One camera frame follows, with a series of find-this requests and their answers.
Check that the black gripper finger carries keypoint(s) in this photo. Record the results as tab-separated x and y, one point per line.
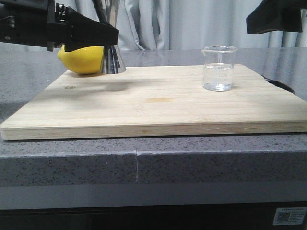
276	15

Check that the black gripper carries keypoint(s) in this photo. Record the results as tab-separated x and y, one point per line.
45	23

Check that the steel double jigger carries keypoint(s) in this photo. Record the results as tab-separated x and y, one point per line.
107	12

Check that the clear glass measuring beaker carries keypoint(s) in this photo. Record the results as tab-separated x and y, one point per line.
218	68

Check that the yellow lemon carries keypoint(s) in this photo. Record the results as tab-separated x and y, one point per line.
87	60

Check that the grey pleated curtain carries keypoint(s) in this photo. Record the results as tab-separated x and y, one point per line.
190	24

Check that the light wooden cutting board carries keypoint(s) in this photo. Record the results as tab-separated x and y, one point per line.
155	101

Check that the white QR code label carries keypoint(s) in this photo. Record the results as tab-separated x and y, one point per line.
289	216

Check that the black cutting board handle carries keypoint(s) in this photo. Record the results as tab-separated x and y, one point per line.
279	84

